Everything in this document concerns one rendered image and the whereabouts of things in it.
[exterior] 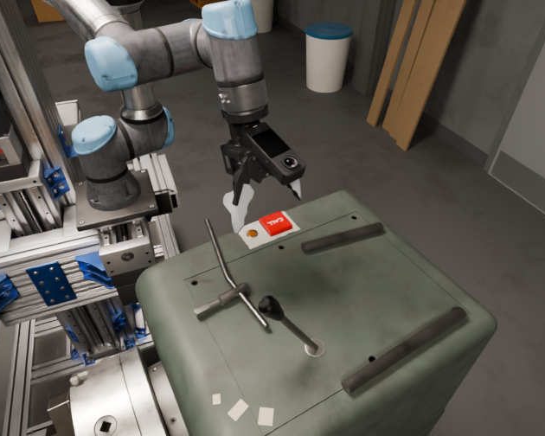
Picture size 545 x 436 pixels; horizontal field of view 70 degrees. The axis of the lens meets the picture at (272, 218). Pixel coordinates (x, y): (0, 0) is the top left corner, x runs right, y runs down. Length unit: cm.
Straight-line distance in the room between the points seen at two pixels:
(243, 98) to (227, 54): 6
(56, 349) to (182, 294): 143
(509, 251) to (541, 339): 67
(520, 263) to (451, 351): 224
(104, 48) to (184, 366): 52
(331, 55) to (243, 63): 401
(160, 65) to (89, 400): 55
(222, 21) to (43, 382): 180
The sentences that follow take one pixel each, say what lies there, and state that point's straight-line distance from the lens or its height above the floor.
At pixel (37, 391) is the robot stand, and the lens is 211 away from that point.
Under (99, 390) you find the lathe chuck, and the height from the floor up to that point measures 123.
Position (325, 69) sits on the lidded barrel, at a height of 27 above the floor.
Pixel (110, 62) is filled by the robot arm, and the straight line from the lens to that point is 64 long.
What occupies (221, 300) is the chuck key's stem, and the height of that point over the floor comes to 127.
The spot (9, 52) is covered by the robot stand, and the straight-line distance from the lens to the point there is 124.
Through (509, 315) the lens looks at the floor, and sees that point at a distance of 266.
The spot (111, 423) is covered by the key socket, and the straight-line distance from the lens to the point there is 75.
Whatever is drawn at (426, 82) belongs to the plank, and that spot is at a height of 60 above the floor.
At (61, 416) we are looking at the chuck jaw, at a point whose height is 119.
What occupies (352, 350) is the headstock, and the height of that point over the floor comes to 125.
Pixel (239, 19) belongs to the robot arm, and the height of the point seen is 174.
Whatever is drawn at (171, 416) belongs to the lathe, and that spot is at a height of 118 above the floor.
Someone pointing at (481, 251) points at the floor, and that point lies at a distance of 297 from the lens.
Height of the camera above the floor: 189
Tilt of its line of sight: 41 degrees down
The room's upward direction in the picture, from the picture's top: straight up
